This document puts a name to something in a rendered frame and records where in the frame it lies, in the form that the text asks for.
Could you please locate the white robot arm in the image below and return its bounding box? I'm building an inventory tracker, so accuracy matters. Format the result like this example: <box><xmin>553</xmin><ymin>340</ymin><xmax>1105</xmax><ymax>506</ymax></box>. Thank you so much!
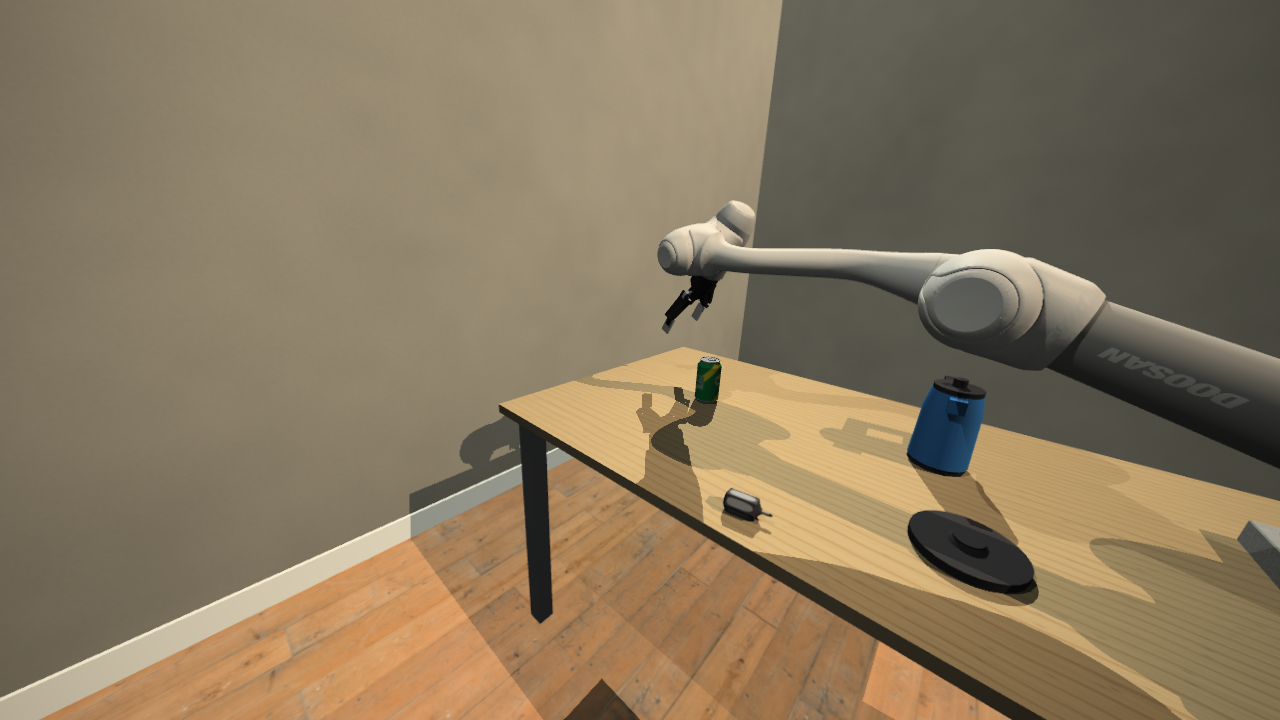
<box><xmin>657</xmin><ymin>201</ymin><xmax>1280</xmax><ymax>469</ymax></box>

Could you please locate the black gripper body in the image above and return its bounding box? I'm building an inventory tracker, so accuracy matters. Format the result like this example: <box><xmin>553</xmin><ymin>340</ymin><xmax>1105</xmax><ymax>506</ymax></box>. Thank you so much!
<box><xmin>689</xmin><ymin>275</ymin><xmax>718</xmax><ymax>300</ymax></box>

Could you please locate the green and yellow drink can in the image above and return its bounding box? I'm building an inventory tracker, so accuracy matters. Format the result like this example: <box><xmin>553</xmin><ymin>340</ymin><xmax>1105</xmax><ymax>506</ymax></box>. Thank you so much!
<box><xmin>695</xmin><ymin>356</ymin><xmax>722</xmax><ymax>404</ymax></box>

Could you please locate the black round disc with center stud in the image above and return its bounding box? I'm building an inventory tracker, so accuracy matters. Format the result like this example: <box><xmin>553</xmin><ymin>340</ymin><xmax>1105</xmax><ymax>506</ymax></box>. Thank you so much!
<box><xmin>908</xmin><ymin>510</ymin><xmax>1036</xmax><ymax>593</ymax></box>

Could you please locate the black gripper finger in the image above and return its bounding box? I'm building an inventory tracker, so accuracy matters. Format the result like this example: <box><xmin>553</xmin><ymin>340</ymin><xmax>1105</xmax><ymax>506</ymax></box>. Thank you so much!
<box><xmin>662</xmin><ymin>290</ymin><xmax>701</xmax><ymax>334</ymax></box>
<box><xmin>691</xmin><ymin>288</ymin><xmax>716</xmax><ymax>322</ymax></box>

